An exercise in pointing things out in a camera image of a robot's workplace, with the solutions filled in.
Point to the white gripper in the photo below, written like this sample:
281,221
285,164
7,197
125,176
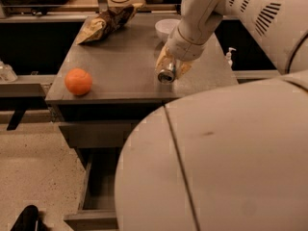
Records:
180,47

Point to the silver redbull can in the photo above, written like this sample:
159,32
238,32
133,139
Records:
167,73

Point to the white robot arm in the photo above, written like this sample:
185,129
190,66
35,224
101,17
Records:
230,159

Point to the grey wooden drawer cabinet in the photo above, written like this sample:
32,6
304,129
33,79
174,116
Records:
125,85

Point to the grey top drawer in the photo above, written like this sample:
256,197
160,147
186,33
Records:
97,134

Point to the open grey middle drawer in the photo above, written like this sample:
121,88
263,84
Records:
96,210

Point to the white ceramic bowl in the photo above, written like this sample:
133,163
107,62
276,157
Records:
164,27

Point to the white pump bottle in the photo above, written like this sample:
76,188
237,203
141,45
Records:
228,55

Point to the crumpled chip bag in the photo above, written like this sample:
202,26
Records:
107,22

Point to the orange fruit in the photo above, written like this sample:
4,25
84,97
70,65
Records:
78,81

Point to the black shoe left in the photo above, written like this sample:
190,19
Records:
29,220

